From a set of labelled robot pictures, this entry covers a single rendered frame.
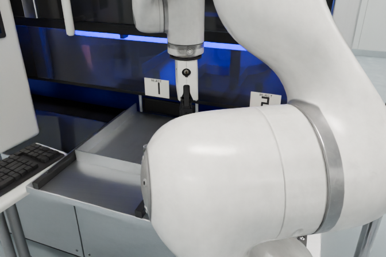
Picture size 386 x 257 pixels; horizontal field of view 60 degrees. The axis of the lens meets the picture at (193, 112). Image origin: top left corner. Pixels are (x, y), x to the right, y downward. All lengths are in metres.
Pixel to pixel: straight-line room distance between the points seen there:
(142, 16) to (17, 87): 0.65
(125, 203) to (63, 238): 1.01
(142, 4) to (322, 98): 0.47
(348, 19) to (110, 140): 0.73
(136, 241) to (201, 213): 1.28
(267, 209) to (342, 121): 0.09
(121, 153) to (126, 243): 0.65
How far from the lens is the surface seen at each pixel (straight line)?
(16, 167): 1.14
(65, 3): 1.08
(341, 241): 2.09
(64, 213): 1.67
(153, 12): 0.72
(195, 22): 0.74
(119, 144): 1.04
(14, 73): 1.24
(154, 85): 1.06
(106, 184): 0.89
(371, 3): 5.56
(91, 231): 1.64
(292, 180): 0.26
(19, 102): 1.27
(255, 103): 0.98
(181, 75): 0.75
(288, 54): 0.30
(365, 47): 5.67
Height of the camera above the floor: 1.41
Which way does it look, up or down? 26 degrees down
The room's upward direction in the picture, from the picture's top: straight up
